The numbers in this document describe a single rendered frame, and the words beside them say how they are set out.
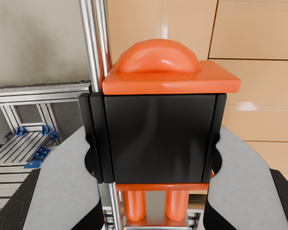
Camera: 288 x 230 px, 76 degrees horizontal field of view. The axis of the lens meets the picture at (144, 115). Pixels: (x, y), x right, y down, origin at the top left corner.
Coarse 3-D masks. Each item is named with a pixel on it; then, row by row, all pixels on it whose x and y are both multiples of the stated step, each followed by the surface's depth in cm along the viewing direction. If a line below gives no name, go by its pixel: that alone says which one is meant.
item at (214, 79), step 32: (128, 96) 10; (160, 96) 10; (192, 96) 10; (224, 96) 10; (128, 128) 11; (160, 128) 11; (192, 128) 11; (128, 160) 12; (160, 160) 12; (192, 160) 12
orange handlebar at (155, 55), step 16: (128, 48) 11; (144, 48) 10; (160, 48) 10; (176, 48) 10; (128, 64) 11; (144, 64) 11; (160, 64) 11; (176, 64) 11; (192, 64) 11; (128, 192) 16; (144, 192) 16; (176, 192) 16; (128, 208) 17; (144, 208) 17; (176, 208) 17
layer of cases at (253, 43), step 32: (128, 0) 66; (160, 0) 66; (192, 0) 66; (224, 0) 66; (256, 0) 66; (128, 32) 71; (160, 32) 71; (192, 32) 71; (224, 32) 70; (256, 32) 70; (224, 64) 76; (256, 64) 76; (256, 96) 82; (256, 128) 90; (192, 192) 111
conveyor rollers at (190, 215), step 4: (108, 212) 121; (188, 212) 120; (192, 212) 120; (108, 216) 126; (188, 216) 121; (192, 216) 121; (108, 220) 125; (112, 220) 125; (188, 220) 125; (192, 220) 125; (108, 224) 131; (112, 224) 130; (192, 224) 125; (108, 228) 129
